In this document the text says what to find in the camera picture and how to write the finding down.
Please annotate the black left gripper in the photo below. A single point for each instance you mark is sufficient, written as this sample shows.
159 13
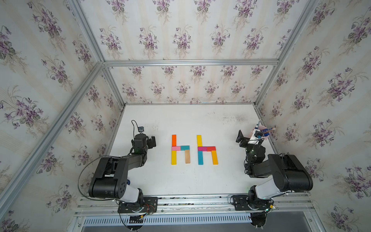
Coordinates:
150 144

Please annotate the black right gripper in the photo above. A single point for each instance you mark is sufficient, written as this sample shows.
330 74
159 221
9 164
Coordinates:
242 138

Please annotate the pink block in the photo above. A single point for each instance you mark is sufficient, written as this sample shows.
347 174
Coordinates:
176 148

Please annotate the yellow block group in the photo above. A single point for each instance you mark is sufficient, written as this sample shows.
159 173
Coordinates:
199 141
174 158

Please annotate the teal block group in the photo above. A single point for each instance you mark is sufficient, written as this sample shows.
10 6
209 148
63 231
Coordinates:
184 148
200 158

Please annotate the amber orange block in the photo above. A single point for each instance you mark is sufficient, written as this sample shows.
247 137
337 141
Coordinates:
214 157

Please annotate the red block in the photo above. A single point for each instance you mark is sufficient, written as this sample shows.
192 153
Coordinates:
210 149

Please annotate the natural wood block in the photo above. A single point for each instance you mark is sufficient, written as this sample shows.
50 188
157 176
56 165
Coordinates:
187 157

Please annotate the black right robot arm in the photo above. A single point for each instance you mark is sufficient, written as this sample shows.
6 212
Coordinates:
286 171

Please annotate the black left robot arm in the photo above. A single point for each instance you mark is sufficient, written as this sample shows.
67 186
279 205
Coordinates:
110 180

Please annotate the pink pen cup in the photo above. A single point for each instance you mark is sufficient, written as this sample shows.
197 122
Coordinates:
264 129

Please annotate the white vent grille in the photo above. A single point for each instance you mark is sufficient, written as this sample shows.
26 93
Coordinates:
154 220

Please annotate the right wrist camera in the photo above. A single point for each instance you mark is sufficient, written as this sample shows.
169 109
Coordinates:
256 137

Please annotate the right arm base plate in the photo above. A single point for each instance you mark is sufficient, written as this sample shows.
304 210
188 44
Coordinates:
249 203

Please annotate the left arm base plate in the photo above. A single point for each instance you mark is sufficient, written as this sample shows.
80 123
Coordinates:
139 205

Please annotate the aluminium front rail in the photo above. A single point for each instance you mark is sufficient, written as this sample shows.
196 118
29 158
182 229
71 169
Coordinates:
194 204

